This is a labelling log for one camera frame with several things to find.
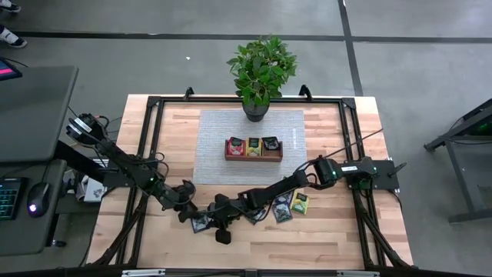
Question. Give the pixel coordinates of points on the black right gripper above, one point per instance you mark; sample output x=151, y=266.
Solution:
x=225, y=211

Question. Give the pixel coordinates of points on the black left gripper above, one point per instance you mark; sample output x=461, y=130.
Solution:
x=180, y=200

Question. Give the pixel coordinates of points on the red strawberry tea bag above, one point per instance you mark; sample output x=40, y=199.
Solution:
x=235, y=147

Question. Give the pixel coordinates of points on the yellow lemon lime tea bag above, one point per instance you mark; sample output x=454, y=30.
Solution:
x=253, y=148
x=300, y=203

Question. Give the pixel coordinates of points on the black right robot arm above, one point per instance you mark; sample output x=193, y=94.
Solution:
x=276, y=188

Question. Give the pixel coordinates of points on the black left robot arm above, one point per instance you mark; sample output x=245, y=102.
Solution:
x=119, y=161

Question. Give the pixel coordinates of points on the wooden three-compartment tea box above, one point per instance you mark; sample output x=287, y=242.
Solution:
x=253, y=158

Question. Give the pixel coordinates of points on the grey woven table mat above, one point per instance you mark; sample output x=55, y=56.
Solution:
x=215, y=127

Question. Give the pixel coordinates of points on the white box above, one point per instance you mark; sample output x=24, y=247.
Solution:
x=94, y=192

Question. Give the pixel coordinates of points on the white mat label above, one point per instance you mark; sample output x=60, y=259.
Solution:
x=293, y=138

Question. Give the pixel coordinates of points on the green plant in black pot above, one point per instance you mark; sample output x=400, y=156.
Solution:
x=261, y=73

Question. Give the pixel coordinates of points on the black computer mouse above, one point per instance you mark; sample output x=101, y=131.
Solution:
x=38, y=196

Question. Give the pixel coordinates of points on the dark grey computer desk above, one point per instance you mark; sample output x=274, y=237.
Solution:
x=23, y=234

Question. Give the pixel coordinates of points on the dark grey raised desk panel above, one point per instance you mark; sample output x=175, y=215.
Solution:
x=34, y=111

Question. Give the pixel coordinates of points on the backlit black keyboard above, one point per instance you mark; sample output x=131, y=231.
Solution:
x=9, y=198

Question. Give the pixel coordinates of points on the black lever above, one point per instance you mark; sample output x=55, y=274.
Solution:
x=397, y=168

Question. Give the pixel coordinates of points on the tablet with pink screen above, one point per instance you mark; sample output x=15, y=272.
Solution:
x=7, y=71

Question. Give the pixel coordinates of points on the person's shoe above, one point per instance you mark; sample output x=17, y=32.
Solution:
x=11, y=37
x=9, y=6

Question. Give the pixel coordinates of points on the black metal cart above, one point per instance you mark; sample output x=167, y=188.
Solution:
x=473, y=214

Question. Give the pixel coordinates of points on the silver frame bracket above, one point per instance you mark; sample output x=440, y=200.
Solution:
x=357, y=274
x=142, y=273

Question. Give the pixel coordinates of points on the black frame clamp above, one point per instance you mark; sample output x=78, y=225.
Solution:
x=305, y=92
x=188, y=93

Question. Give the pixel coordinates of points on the black aluminium table frame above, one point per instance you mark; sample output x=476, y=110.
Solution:
x=250, y=99

